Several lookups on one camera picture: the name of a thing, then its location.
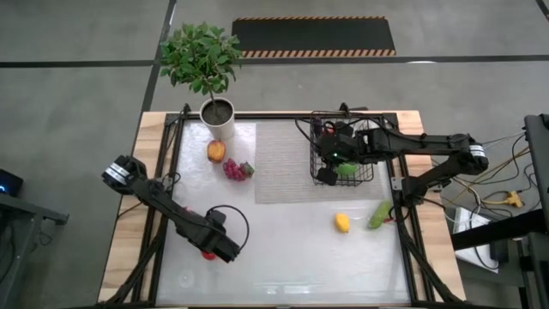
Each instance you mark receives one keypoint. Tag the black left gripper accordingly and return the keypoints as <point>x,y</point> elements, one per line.
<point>218,246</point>

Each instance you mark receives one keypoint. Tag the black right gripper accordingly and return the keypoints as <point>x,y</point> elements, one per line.
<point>343,148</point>

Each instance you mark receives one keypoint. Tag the red pomegranate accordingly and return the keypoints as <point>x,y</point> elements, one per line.
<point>209,256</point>

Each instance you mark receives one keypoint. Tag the green apple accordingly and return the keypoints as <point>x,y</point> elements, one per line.
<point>346,170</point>

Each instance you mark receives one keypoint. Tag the yellow lemon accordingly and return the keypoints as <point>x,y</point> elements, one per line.
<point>342,223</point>

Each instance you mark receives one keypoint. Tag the green cucumber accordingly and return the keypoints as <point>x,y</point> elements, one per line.
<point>379,214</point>

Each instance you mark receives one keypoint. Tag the red grape bunch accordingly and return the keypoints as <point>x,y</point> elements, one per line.
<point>235,170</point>

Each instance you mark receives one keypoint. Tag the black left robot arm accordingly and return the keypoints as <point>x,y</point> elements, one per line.
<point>154,197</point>

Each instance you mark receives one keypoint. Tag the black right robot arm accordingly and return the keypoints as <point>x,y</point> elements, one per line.
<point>429,146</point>

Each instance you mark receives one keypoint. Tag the grey woven placemat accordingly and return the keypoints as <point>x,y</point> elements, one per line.
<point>283,171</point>

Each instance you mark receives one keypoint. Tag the grey metal mounting plate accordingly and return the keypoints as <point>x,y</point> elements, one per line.
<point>397,183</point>

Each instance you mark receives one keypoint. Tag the orange yellow mango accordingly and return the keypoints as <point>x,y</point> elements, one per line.
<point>216,151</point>

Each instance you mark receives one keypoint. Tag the black hazard-striped floor mat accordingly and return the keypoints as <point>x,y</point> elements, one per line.
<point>313,36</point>

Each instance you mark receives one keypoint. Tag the white plant pot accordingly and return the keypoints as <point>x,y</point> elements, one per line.
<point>218,124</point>

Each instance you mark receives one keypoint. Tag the white box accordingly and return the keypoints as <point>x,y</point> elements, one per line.
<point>472,240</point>

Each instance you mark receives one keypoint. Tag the green leafy small tree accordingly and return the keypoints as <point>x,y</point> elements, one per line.
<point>199,56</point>

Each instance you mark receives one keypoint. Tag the yellow power plug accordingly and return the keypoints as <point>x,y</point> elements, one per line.
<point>513,199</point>

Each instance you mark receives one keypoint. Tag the grey metal cart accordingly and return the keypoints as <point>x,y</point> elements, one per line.
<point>25,223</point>

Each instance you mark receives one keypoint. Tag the black equipment stand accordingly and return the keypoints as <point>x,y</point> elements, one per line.
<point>536,171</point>

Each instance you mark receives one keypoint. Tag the black device with blue light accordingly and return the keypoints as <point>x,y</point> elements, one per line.
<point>8,182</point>

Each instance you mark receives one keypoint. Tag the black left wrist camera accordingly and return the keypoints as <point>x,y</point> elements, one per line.
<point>216,216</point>

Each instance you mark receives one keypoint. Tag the black aluminium table frame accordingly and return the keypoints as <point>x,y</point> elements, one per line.
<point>274,115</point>

